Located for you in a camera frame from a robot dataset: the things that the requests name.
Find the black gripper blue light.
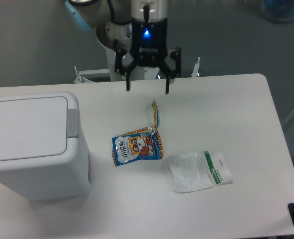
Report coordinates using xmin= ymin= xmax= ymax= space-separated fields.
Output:
xmin=113 ymin=16 xmax=182 ymax=95

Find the white trash can lid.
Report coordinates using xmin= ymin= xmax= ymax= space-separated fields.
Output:
xmin=0 ymin=97 xmax=68 ymax=161

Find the white plastic trash can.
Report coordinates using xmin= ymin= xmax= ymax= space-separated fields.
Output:
xmin=0 ymin=92 xmax=91 ymax=200

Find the blue orange snack wrapper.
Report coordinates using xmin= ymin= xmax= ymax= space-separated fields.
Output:
xmin=112 ymin=101 xmax=163 ymax=167

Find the grey lid push button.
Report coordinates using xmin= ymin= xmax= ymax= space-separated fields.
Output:
xmin=67 ymin=109 xmax=80 ymax=138

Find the clear plastic bag green strip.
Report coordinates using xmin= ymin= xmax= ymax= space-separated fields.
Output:
xmin=166 ymin=150 xmax=233 ymax=194

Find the blue plastic bag on floor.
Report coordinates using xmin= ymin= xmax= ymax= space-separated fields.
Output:
xmin=260 ymin=0 xmax=294 ymax=23

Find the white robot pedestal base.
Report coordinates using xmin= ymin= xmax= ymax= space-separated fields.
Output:
xmin=74 ymin=50 xmax=201 ymax=84

